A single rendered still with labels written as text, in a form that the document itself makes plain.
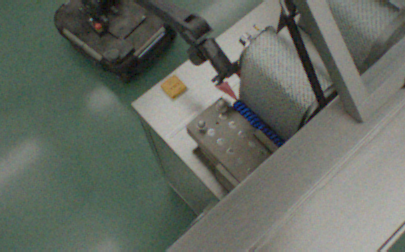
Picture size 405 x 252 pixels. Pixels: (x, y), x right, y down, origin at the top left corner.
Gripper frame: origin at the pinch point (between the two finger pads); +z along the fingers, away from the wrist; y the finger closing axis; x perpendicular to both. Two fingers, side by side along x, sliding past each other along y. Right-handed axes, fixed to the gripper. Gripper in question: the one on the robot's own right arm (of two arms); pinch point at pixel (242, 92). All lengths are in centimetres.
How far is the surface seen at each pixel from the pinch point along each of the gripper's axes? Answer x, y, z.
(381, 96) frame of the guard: 69, 9, 3
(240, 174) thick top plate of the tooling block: 4.6, 18.0, 18.5
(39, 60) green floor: -165, 33, -71
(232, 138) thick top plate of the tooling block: -0.5, 11.6, 9.5
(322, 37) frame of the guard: 73, 14, -11
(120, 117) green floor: -131, 19, -12
